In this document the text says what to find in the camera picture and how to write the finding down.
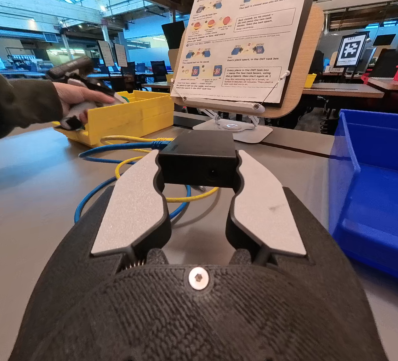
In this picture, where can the wooden work table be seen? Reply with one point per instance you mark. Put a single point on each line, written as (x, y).
(342, 90)

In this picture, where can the black network switch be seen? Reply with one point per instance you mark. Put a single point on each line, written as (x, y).
(199, 149)

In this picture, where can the standing paper sign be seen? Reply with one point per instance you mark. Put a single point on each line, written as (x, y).
(120, 54)
(105, 53)

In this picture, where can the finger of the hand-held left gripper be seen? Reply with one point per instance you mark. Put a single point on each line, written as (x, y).
(117, 99)

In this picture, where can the black and white tag sign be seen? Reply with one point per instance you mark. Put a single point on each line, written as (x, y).
(352, 50)

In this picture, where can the black office chair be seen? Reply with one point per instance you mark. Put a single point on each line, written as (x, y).
(159, 70)

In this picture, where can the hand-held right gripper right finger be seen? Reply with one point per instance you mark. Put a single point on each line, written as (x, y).
(264, 211)

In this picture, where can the wooden document stand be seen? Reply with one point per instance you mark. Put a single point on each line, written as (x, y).
(311, 56)

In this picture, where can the person's left forearm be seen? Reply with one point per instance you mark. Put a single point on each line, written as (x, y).
(25, 106)

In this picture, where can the small yellow plastic bin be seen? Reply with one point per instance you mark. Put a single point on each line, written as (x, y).
(310, 81)

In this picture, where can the person's left hand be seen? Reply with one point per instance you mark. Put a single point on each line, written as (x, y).
(71, 95)

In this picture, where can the large blue plastic bin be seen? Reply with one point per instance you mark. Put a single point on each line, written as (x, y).
(367, 196)

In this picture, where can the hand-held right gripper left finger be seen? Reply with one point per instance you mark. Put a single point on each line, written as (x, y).
(130, 211)

